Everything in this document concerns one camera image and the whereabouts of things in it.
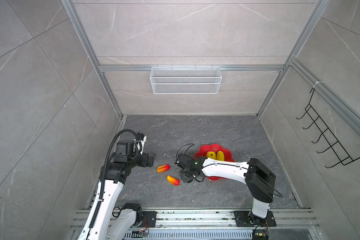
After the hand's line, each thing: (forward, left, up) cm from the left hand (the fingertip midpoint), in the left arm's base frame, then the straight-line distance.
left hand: (145, 149), depth 74 cm
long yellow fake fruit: (+5, -43, -18) cm, 47 cm away
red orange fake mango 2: (-9, -13, -20) cm, 26 cm away
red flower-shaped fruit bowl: (+5, -48, -18) cm, 52 cm away
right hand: (-6, -20, -20) cm, 29 cm away
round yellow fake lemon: (+5, -37, -16) cm, 40 cm away
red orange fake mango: (-2, -7, -19) cm, 21 cm away
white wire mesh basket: (+50, -23, +7) cm, 56 cm away
